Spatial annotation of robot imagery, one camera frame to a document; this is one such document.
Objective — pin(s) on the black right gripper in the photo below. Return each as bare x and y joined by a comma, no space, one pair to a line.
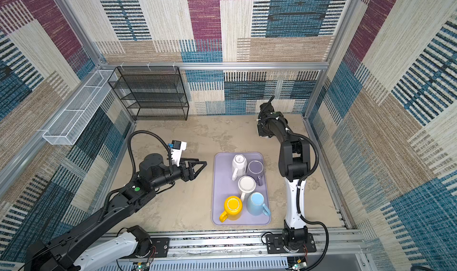
261,131

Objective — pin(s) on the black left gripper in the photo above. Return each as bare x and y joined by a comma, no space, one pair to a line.
190,175

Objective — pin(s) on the white tall mug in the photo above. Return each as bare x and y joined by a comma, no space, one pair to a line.
239,165

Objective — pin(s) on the yellow mug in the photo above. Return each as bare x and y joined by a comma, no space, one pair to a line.
232,209

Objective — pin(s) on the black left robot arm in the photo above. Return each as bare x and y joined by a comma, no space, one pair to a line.
74,250

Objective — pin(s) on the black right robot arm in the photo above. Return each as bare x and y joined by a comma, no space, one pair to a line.
295,166

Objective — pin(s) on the white mug dark rim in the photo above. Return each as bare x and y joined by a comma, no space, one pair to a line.
246,186

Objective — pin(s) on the purple mug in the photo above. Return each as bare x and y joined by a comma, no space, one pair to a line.
255,170

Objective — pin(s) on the light blue mug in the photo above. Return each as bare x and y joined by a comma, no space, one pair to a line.
256,205

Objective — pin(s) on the lavender plastic tray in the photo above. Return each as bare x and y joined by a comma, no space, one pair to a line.
240,194

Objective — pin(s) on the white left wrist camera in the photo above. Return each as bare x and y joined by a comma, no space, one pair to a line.
177,148

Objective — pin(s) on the black wire shelf rack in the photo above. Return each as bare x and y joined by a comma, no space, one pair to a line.
151,93

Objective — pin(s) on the white wire mesh basket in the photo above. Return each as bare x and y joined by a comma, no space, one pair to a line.
73,120

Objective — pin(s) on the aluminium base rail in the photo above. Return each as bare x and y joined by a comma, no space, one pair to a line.
337,249

